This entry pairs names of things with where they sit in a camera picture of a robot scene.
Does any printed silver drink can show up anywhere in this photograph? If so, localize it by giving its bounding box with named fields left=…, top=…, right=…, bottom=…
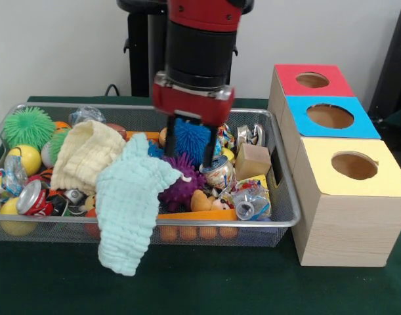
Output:
left=199, top=154, right=236, bottom=190

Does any green spiky rubber ball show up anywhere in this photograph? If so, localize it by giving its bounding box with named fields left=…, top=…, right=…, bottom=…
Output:
left=3, top=106, right=56, bottom=150

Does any wooden box with three holes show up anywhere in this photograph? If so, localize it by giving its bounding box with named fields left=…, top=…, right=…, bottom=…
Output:
left=267, top=64, right=401, bottom=267

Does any dark green tablecloth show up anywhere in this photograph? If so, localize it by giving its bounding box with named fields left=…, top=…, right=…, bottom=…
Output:
left=0, top=95, right=401, bottom=315

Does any crushed red soda can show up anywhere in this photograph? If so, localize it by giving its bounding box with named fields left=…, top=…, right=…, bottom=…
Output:
left=16, top=179, right=70, bottom=217

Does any black stand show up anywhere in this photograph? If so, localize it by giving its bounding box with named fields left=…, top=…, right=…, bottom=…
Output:
left=367, top=5, right=401, bottom=116

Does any cream waffle cloth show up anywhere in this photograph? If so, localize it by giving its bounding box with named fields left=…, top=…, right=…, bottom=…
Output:
left=51, top=119, right=127, bottom=198

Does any mint green waffle cloth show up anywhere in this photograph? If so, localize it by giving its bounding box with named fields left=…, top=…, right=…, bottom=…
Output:
left=96, top=133, right=183, bottom=277

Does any plain wooden block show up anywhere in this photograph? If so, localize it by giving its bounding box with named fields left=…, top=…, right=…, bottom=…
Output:
left=235, top=143, right=272, bottom=180

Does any blue spiky rubber ball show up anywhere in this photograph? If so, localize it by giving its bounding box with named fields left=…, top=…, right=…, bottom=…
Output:
left=169, top=117, right=213, bottom=167

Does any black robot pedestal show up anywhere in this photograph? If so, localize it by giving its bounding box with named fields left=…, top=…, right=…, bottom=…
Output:
left=116, top=0, right=255, bottom=98

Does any orange plush toy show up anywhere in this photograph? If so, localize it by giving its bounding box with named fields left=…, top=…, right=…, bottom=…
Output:
left=190, top=189, right=234, bottom=213

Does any yellow smiley ball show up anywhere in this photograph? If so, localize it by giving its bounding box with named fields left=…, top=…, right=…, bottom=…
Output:
left=6, top=144, right=43, bottom=177

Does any purple spiky monster toy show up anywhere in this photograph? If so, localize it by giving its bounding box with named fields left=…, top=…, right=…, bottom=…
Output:
left=159, top=154, right=206, bottom=213

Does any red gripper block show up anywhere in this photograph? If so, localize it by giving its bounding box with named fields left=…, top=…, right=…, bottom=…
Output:
left=152, top=83, right=236, bottom=170

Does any crushed bottle with blue label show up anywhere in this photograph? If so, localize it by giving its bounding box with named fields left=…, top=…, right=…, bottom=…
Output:
left=232, top=193, right=272, bottom=221

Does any shallow wire mesh bin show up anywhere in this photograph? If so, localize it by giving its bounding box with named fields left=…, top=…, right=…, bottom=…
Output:
left=0, top=102, right=302, bottom=247

